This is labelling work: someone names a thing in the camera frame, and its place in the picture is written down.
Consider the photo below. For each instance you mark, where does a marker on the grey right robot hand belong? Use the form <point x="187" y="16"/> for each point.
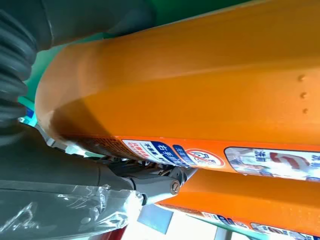
<point x="50" y="172"/>

